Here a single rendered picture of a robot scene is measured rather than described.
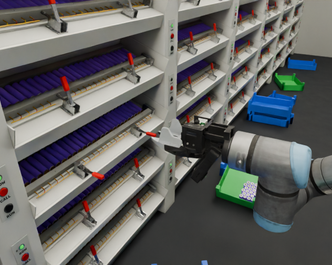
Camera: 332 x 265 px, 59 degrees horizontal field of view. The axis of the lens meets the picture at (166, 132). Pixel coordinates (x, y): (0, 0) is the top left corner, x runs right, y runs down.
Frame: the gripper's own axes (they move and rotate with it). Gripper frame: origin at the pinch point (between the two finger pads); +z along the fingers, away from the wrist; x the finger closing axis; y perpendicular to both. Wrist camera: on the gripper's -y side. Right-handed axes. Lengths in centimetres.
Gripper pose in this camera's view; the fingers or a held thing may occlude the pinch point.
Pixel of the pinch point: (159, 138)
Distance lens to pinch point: 79.4
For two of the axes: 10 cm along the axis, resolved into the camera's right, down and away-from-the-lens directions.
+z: -8.7, -2.1, 4.5
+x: -5.0, 4.1, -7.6
